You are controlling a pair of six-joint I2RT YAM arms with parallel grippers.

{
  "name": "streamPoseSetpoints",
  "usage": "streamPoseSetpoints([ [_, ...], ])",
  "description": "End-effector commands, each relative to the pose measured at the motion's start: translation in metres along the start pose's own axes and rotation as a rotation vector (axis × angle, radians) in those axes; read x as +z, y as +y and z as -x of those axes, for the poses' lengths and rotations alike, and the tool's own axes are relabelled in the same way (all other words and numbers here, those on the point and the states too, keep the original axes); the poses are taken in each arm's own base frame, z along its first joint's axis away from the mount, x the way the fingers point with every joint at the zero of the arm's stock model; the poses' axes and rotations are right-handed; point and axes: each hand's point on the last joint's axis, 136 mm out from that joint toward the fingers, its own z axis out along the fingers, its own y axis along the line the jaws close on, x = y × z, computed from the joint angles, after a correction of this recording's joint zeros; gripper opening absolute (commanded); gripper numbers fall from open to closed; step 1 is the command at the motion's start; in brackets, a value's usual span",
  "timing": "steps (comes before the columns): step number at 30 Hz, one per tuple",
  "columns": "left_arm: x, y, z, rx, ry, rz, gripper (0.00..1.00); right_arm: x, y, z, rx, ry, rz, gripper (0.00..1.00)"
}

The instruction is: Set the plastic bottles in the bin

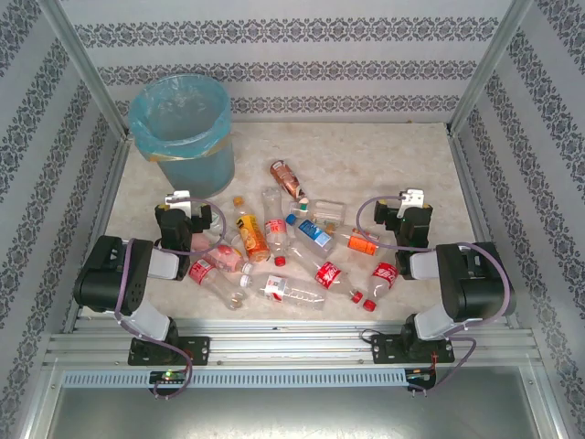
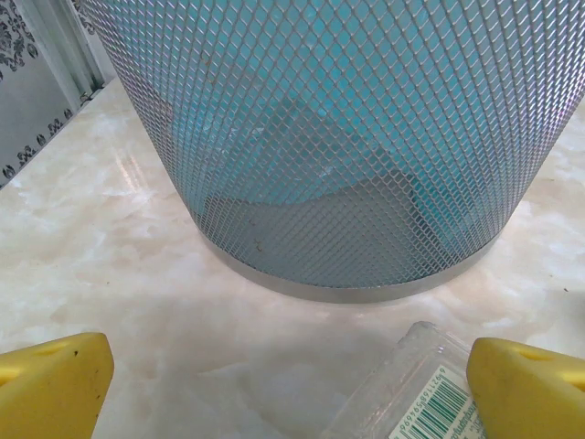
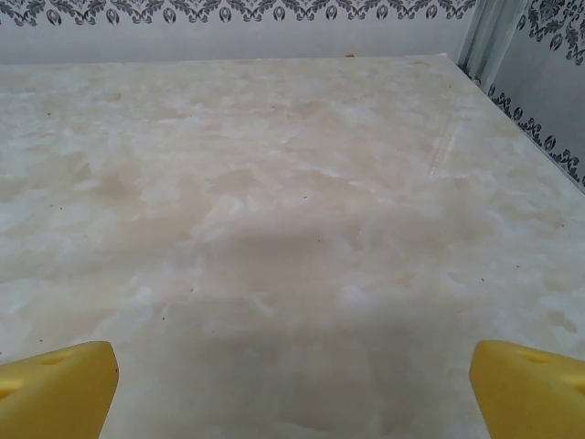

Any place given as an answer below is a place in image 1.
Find orange label clear bottle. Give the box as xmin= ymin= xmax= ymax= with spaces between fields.
xmin=324 ymin=223 xmax=381 ymax=256

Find pink drink bottle white cap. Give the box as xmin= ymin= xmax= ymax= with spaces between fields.
xmin=191 ymin=232 xmax=255 ymax=275

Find red-capped clear bottle red label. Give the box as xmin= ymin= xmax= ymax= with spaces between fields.
xmin=187 ymin=258 xmax=248 ymax=312

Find bin with blue liner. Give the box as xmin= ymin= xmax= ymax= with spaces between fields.
xmin=127 ymin=73 xmax=237 ymax=193

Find orange yellow label bottle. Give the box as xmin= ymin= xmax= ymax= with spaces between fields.
xmin=231 ymin=196 xmax=271 ymax=264

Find cola bottle red label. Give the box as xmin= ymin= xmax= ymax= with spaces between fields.
xmin=292 ymin=246 xmax=365 ymax=305
xmin=363 ymin=261 xmax=401 ymax=313

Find clear square bottle green cap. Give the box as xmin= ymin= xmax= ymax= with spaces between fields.
xmin=287 ymin=199 xmax=346 ymax=226

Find clear bottle red-white label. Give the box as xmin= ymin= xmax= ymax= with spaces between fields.
xmin=261 ymin=187 xmax=293 ymax=268

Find blue label bottle blue cap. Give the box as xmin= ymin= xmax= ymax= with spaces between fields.
xmin=285 ymin=213 xmax=337 ymax=255

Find brown plastic bottle white cap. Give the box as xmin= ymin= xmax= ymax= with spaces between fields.
xmin=269 ymin=159 xmax=312 ymax=205

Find ribbed clear bottle white cap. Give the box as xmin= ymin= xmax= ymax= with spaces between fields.
xmin=239 ymin=273 xmax=326 ymax=312

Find grey metal sheet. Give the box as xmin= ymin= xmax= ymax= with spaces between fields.
xmin=22 ymin=365 xmax=568 ymax=439

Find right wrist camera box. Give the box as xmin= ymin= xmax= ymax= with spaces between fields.
xmin=396 ymin=187 xmax=425 ymax=220

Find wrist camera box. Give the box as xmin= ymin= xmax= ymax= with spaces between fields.
xmin=396 ymin=187 xmax=425 ymax=220
xmin=164 ymin=190 xmax=193 ymax=215

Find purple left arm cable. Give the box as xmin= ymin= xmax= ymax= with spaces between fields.
xmin=113 ymin=197 xmax=228 ymax=399

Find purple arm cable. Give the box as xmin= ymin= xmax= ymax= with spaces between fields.
xmin=356 ymin=194 xmax=513 ymax=397
xmin=113 ymin=197 xmax=228 ymax=399

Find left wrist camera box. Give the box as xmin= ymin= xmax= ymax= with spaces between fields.
xmin=164 ymin=190 xmax=193 ymax=215

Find aluminium side rail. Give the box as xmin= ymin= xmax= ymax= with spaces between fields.
xmin=447 ymin=132 xmax=522 ymax=330
xmin=61 ymin=132 xmax=133 ymax=335

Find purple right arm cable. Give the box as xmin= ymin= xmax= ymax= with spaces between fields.
xmin=356 ymin=194 xmax=513 ymax=397

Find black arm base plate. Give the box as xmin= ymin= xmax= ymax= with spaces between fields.
xmin=127 ymin=336 xmax=211 ymax=367
xmin=369 ymin=332 xmax=456 ymax=366

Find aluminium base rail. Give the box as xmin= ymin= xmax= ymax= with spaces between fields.
xmin=43 ymin=317 xmax=543 ymax=367

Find aluminium corner post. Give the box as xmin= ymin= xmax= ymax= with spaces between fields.
xmin=447 ymin=0 xmax=534 ymax=136
xmin=38 ymin=0 xmax=132 ymax=138

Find white slotted cable duct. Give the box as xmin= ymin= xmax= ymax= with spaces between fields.
xmin=61 ymin=369 xmax=408 ymax=389

